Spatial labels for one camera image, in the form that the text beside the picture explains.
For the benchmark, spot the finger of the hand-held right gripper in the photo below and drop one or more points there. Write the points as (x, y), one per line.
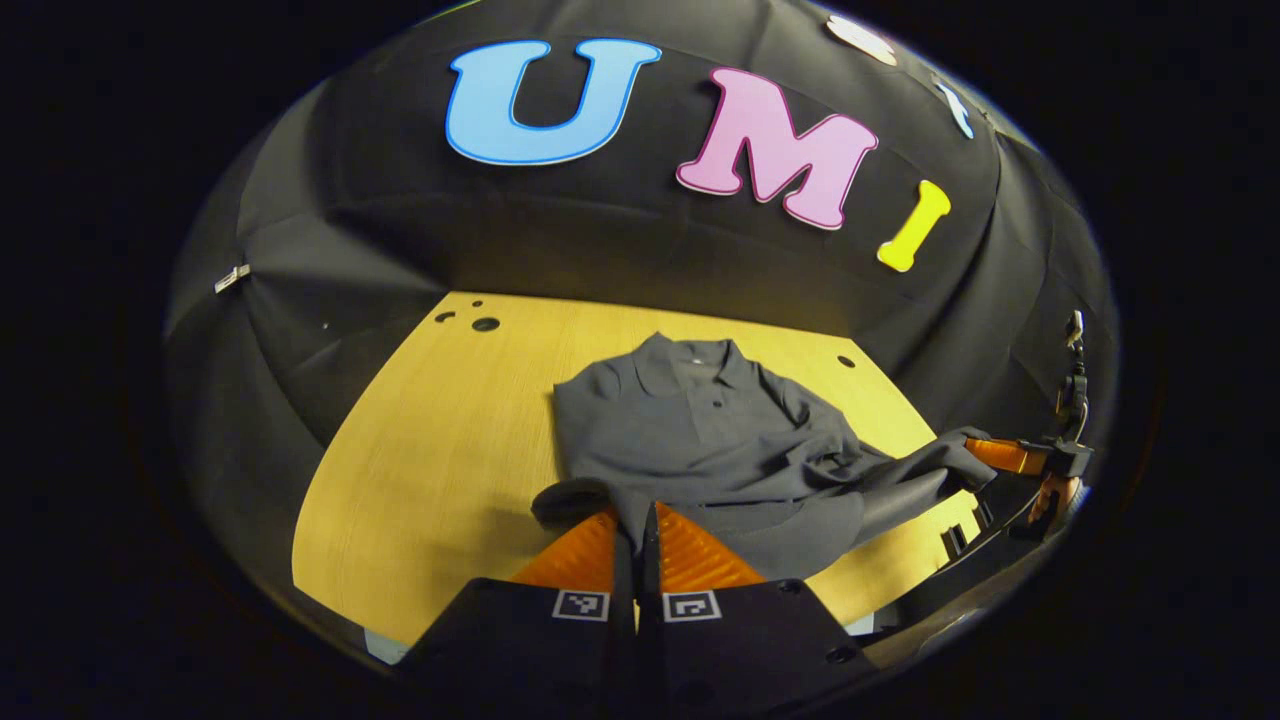
(1010, 455)

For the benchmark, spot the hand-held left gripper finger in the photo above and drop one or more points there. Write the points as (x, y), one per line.
(650, 640)
(625, 640)

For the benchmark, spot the gray polo shirt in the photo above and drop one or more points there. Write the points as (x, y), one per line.
(720, 440)

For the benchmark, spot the black backdrop cloth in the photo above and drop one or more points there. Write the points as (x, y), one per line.
(600, 230)

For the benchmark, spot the small silver clip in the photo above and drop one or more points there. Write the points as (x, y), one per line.
(232, 278)

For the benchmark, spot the black clamp mount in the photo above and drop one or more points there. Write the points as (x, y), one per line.
(1074, 390)

